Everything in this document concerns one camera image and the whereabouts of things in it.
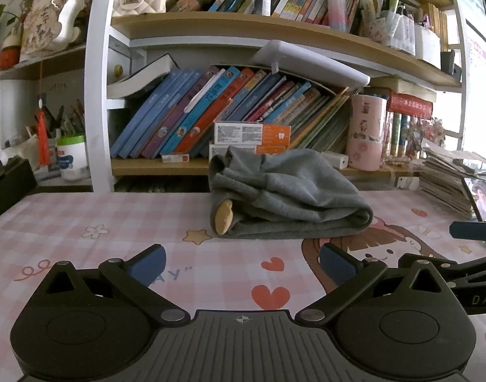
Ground thick red book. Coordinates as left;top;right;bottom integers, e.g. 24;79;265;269
386;92;433;120

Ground white cosmetics organizer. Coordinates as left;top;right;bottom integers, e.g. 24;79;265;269
414;24;441;68

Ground thick dark cover book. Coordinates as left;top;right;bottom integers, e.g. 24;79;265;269
107;53;180;99

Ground white jar green lid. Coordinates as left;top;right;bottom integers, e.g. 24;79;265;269
57;135;90;181

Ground white frame wooden bookshelf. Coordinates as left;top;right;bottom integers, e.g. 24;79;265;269
84;0;467;194

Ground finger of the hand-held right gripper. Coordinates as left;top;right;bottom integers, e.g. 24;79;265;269
398;252;486;283
450;221;486;242

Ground row of leaning blue books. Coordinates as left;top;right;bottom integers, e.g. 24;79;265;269
110;66;353;159

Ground white charger block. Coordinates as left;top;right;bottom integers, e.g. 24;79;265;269
322;151;349;168

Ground pink blue gradient bottle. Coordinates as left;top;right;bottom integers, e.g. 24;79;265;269
326;0;347;30

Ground pink printed canister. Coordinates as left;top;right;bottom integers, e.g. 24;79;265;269
346;93;388;171

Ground grey sweatpants with tan patch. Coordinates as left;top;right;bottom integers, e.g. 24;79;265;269
208;146;374;240

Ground beige flat book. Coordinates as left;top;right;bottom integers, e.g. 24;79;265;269
368;76;437;102

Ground smartphone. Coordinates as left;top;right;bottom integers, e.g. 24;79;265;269
461;177;486;222

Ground orange white carton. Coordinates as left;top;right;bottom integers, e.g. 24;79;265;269
214;122;291;146
208;143;287;159

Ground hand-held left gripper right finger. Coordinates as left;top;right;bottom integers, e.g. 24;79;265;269
297;243;451;326

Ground dried flower bouquet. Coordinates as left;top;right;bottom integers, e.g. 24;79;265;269
406;117;447;154

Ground pink wall chart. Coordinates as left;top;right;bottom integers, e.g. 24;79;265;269
466;36;486;86

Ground black box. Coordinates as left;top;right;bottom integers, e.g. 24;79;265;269
0;157;37;223

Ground holder with brushes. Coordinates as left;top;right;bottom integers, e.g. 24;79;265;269
26;101;86;140

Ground red tassel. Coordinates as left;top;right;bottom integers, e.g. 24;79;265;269
36;93;50;166

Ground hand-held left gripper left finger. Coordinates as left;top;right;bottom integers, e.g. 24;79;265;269
40;244;190;328

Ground stack of magazines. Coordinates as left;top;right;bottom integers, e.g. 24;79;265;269
418;139;486;219

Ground row of tan spine books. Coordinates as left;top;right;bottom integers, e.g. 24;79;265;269
426;2;448;44

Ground pearl bead string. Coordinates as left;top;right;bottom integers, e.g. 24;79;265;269
382;155;421;166

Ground clear holder with tubes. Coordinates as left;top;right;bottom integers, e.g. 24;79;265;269
362;0;416;54

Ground floral fan ornament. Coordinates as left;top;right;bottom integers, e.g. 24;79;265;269
19;0;88;60

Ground potted plant orange pot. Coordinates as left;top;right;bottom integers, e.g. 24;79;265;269
0;4;21;70

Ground white flat tray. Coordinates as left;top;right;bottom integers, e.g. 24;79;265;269
249;40;371;86

